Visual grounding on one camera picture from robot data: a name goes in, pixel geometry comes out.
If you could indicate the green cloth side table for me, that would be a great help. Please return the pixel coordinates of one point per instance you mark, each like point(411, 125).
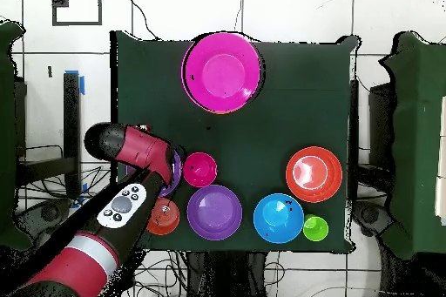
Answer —
point(411, 136)
point(7, 189)

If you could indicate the pink bowl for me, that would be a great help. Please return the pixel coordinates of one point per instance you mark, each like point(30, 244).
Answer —
point(223, 74)

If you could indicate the blue bowl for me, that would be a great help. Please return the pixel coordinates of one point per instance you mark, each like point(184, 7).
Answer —
point(278, 224)

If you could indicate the blue tape strip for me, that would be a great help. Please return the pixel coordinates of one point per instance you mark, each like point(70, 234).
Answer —
point(82, 86)

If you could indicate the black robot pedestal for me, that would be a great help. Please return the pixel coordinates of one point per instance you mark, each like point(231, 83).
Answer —
point(226, 276)

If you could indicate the white box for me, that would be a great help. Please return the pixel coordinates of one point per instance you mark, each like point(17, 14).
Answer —
point(441, 189)

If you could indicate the small crimson bowl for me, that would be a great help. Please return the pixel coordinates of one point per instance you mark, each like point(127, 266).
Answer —
point(199, 170)

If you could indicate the green cup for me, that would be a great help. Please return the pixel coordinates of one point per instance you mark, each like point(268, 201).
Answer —
point(315, 229)

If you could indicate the small red-orange bowl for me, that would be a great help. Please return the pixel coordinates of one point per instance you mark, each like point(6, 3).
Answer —
point(167, 218)

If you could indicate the purple bowl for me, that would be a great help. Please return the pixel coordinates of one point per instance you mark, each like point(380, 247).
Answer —
point(214, 213)
point(176, 175)

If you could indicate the dark green tablecloth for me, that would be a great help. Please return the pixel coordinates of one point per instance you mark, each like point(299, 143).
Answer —
point(296, 102)

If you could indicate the large red-orange bowl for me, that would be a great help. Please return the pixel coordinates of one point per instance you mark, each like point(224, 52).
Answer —
point(331, 175)

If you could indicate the black bench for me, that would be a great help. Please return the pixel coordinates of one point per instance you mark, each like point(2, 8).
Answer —
point(71, 102)

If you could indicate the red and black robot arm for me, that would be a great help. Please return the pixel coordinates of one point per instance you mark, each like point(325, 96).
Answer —
point(139, 147)

